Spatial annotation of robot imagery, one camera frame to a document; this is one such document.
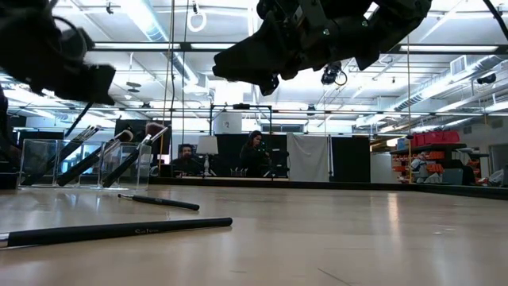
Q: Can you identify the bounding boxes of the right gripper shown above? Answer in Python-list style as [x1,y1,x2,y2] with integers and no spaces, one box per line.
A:
[212,0,382,96]

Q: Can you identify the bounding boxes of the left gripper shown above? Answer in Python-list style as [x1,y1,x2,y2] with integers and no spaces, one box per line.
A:
[0,0,117,106]

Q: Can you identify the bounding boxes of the thin black makeup brush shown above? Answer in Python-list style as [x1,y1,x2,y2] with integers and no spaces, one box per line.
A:
[64,101,96,138]
[117,192,201,212]
[138,125,171,146]
[23,126,103,187]
[20,125,100,187]

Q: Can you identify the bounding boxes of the black makeup brush dark head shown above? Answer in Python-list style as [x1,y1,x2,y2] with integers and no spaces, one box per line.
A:
[56,129,135,187]

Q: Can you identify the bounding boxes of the clear acrylic brush organizer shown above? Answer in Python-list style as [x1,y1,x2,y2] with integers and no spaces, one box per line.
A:
[17,137,154,191]

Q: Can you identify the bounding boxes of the thin black brush with lettering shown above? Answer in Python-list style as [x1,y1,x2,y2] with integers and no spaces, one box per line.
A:
[0,216,234,250]

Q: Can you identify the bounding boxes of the white shade table lamp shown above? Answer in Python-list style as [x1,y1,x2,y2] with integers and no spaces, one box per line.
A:
[195,135,220,177]

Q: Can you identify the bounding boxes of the black backdrop curtain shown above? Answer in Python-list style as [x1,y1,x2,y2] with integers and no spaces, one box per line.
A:
[214,133,289,179]

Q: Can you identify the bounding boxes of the person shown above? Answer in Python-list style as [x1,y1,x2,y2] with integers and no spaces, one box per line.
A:
[171,143,204,178]
[237,129,275,179]

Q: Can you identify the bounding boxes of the black screen panel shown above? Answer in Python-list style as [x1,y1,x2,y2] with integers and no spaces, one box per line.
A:
[114,118,172,157]

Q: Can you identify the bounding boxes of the white hanging sheet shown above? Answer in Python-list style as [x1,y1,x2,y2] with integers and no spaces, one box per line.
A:
[286,132,331,184]

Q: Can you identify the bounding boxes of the black partition panel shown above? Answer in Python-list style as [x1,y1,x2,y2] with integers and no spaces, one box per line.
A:
[331,136,371,184]

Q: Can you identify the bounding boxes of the red storage bins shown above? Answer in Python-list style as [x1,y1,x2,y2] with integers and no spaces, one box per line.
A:
[410,130,461,149]

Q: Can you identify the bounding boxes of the dark storage shelf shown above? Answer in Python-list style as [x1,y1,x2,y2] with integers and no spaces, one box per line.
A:
[389,142,491,186]

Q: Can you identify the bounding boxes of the black background rig frame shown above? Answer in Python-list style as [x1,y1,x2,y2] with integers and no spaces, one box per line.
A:
[209,103,275,138]

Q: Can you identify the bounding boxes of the black hanging cord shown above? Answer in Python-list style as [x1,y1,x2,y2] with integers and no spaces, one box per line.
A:
[180,0,190,145]

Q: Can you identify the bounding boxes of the white hanging ring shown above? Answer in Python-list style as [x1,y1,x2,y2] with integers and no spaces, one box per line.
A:
[187,2,208,33]

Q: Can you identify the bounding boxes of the yellow hanging cord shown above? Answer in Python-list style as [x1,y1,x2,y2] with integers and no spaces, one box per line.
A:
[157,0,175,172]
[406,35,412,184]

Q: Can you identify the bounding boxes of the black overhead camera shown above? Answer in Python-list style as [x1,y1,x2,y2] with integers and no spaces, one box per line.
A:
[320,60,348,87]

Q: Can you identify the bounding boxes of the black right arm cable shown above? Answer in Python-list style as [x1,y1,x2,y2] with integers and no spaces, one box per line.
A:
[482,0,508,43]

